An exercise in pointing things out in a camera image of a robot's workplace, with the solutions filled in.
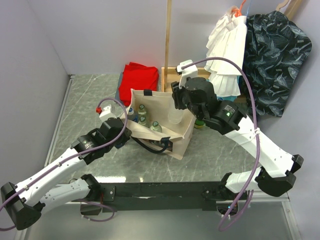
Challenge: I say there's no white hanging shirt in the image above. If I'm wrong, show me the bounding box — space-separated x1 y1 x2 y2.
203 5 248 97

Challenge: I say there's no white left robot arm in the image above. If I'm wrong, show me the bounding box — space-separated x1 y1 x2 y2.
0 118 131 231

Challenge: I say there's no wooden clothes rack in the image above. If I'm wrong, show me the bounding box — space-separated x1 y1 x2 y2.
161 0 247 103

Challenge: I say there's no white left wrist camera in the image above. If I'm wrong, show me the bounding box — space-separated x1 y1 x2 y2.
95 104 117 122

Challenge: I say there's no grey folded cloth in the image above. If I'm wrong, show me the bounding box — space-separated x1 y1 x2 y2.
114 71 125 103

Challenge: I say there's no teal cloth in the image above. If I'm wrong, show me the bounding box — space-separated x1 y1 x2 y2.
216 95 237 102

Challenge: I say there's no clear glass bottle green cap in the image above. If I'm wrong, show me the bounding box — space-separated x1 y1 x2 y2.
138 104 148 116

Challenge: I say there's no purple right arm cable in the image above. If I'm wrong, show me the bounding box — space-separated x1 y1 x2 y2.
182 56 262 232

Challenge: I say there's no orange clothes hanger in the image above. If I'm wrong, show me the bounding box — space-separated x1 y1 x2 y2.
231 0 247 17

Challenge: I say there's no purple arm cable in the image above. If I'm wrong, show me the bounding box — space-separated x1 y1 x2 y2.
0 97 129 231
182 56 262 232

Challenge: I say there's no dark leaf print shirt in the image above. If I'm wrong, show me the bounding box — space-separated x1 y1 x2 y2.
242 10 312 117

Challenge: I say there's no blue label Pocari bottle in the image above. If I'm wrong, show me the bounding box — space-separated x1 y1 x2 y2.
127 107 139 123

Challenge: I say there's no red folded cloth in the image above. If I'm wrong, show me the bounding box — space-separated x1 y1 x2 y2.
118 62 159 107

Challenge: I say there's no beige canvas tote bag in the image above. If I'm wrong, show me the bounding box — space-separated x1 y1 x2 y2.
126 89 196 160

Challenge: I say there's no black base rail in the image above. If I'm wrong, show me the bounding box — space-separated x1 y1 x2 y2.
79 181 251 216

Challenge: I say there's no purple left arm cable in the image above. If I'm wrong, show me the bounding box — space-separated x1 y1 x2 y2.
0 97 129 231

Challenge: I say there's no dark green Perrier bottle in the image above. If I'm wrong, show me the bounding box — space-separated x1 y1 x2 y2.
194 119 205 129

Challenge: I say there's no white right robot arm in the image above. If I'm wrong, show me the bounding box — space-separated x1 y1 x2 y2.
171 77 304 199

